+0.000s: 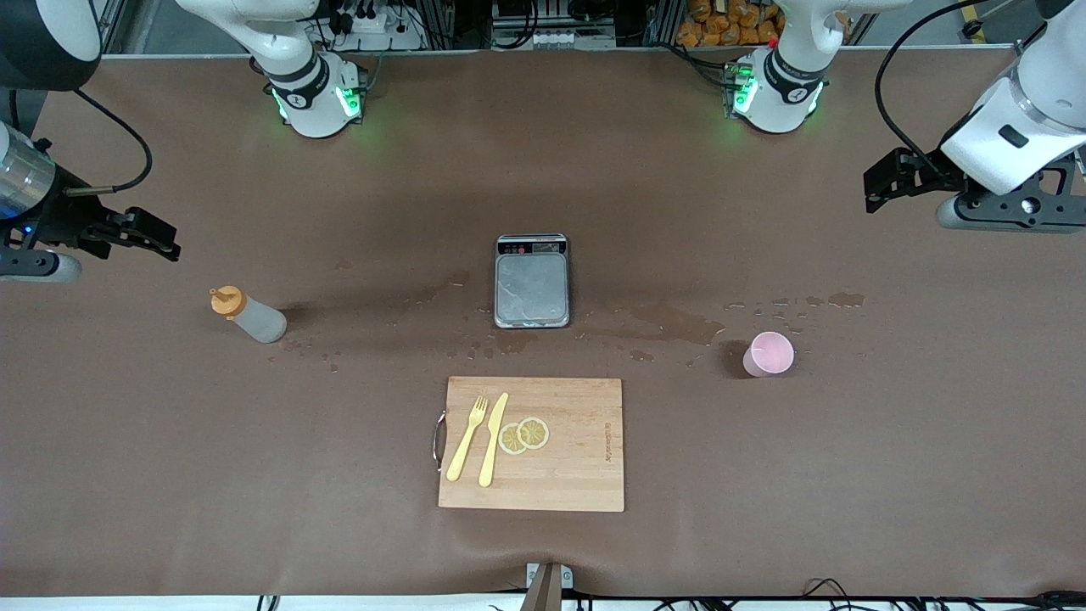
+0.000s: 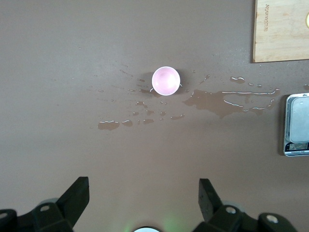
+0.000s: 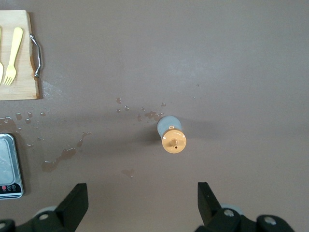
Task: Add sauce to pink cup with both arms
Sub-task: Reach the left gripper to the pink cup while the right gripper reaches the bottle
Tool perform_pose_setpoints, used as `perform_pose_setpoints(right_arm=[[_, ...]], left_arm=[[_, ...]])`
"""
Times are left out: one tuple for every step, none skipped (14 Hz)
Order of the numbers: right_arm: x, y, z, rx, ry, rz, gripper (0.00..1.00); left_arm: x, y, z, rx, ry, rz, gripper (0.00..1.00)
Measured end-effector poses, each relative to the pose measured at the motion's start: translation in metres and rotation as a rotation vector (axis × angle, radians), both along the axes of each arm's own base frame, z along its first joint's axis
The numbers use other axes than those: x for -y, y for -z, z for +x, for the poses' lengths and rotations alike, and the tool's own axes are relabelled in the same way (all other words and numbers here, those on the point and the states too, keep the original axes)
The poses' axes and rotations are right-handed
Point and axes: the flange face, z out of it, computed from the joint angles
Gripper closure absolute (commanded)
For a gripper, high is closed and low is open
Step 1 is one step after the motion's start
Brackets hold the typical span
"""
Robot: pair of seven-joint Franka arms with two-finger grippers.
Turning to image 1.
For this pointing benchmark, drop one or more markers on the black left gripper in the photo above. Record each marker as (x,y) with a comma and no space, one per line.
(922,170)

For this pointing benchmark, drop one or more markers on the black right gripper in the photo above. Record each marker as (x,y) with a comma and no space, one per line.
(61,217)

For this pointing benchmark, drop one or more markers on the clear sauce bottle orange cap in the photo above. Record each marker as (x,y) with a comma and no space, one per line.
(254,318)

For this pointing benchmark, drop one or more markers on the pink plastic cup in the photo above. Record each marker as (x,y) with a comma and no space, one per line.
(770,355)

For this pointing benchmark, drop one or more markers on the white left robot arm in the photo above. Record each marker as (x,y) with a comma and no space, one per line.
(776,93)

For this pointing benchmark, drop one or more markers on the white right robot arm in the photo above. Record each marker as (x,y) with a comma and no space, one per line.
(310,102)

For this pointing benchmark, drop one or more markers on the orange snack bag pile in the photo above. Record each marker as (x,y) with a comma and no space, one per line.
(730,21)

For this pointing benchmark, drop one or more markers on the white power strip with plugs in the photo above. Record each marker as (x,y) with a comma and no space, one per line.
(373,24)

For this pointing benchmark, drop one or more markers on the brown table cover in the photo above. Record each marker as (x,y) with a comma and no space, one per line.
(543,153)

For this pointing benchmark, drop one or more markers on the silver kitchen scale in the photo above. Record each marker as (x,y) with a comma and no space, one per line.
(532,288)

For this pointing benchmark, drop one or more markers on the yellow plastic fork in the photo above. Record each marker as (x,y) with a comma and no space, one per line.
(465,441)

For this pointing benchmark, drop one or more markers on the yellow plastic knife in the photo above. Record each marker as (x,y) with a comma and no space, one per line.
(492,441)

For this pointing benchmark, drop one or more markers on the lemon slice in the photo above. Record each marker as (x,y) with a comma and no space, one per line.
(534,431)
(509,441)

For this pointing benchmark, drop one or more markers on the wooden cutting board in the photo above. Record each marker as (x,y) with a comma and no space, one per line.
(577,458)

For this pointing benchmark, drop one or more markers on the metal camera mount clamp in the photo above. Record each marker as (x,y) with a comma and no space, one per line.
(547,585)

